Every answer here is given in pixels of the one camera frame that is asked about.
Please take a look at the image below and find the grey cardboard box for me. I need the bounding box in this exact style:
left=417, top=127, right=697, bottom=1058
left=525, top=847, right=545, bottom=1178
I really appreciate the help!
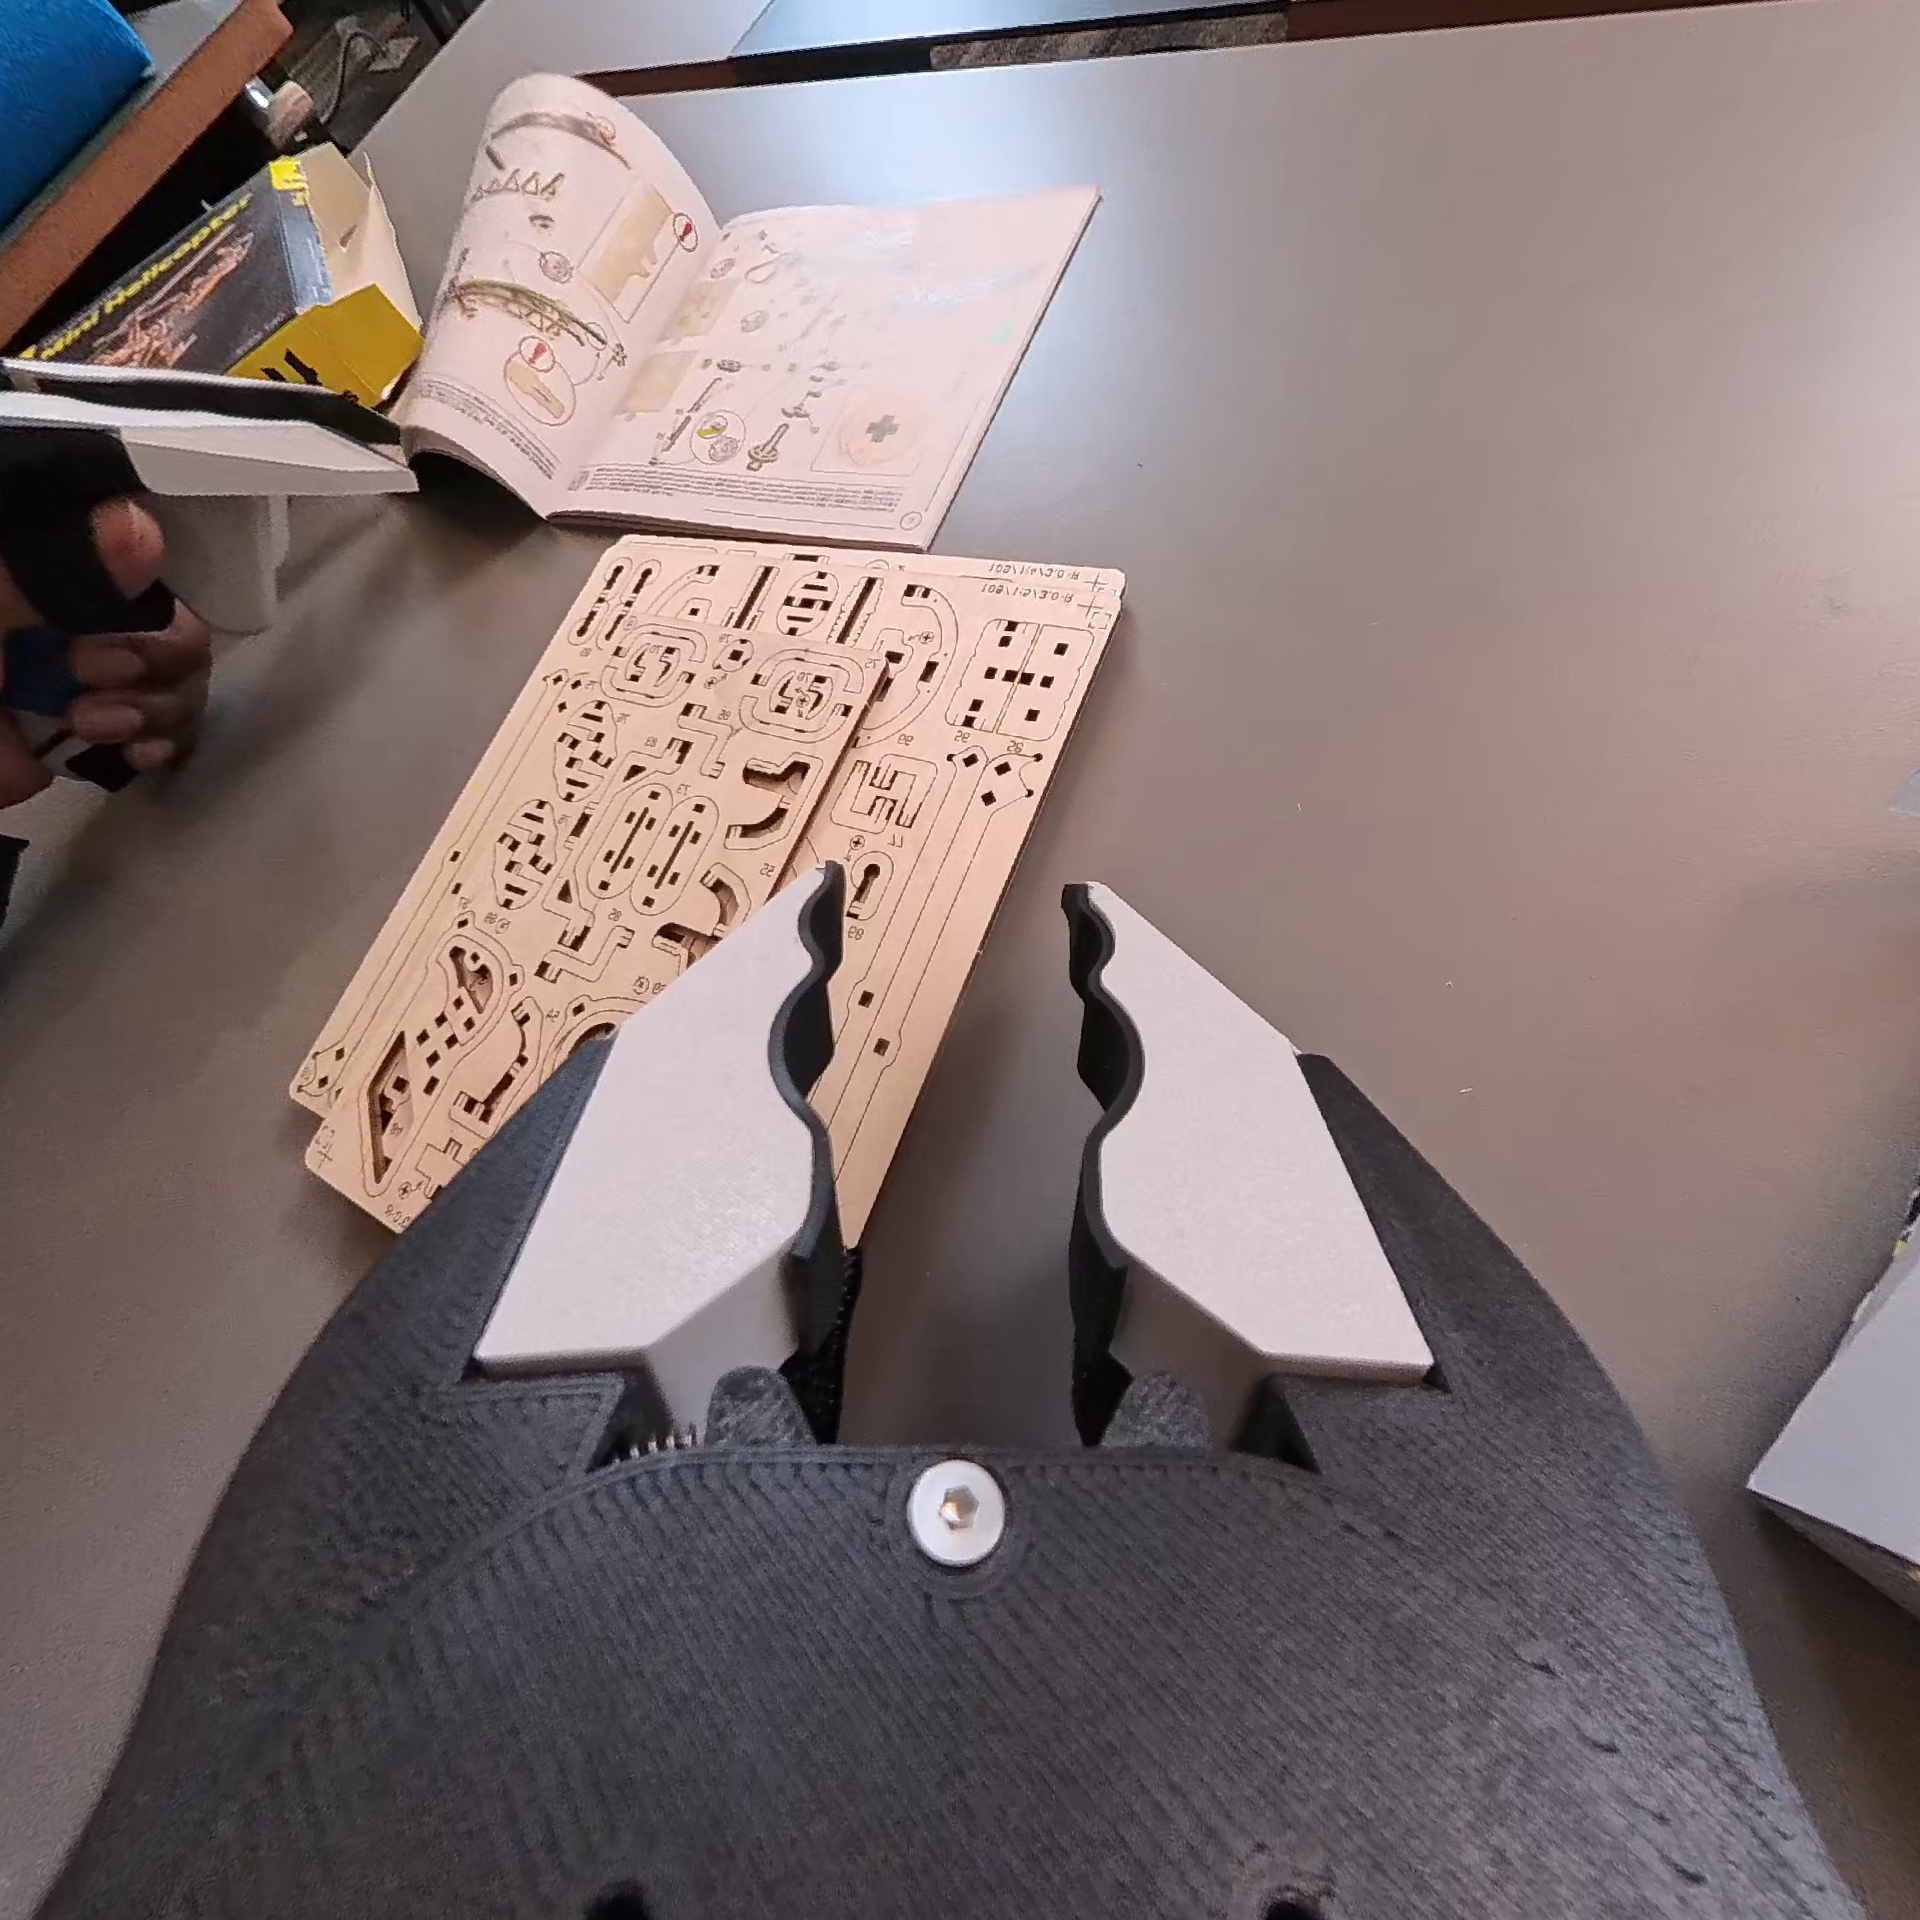
left=1746, top=1185, right=1920, bottom=1606

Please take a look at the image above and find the grey desk with black panel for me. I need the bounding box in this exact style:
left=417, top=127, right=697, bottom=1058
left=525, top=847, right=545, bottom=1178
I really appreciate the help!
left=350, top=0, right=1307, bottom=99

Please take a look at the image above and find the person's left hand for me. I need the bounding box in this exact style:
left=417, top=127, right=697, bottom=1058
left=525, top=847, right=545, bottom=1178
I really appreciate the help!
left=0, top=500, right=214, bottom=818

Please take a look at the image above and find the blue chair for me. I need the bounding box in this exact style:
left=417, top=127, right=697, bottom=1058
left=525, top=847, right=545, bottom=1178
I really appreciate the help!
left=0, top=0, right=158, bottom=231

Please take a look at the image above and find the large wooden puzzle sheet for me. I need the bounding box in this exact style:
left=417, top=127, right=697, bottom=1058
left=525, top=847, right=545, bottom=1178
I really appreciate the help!
left=301, top=530, right=1128, bottom=1248

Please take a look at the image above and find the brown wooden board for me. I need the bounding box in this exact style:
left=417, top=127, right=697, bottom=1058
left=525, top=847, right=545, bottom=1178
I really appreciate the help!
left=0, top=0, right=293, bottom=350

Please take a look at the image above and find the instruction booklet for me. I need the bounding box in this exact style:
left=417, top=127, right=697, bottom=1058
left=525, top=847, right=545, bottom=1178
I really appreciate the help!
left=392, top=71, right=1100, bottom=553

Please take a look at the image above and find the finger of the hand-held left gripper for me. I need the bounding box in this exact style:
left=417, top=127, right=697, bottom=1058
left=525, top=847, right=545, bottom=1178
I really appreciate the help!
left=0, top=358, right=405, bottom=448
left=115, top=430, right=425, bottom=631

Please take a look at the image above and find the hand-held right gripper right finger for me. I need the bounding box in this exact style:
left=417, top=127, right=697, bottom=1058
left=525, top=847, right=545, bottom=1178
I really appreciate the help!
left=1061, top=884, right=1437, bottom=1452

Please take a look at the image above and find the small wooden puzzle sheet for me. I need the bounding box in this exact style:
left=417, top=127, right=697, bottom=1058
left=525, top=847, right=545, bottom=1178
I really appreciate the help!
left=289, top=629, right=890, bottom=1201

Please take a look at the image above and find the black and yellow puzzle box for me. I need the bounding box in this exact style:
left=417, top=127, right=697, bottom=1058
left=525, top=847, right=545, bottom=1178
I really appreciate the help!
left=28, top=151, right=425, bottom=411

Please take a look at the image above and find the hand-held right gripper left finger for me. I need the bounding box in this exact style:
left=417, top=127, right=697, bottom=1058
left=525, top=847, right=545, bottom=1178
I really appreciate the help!
left=470, top=866, right=856, bottom=1449

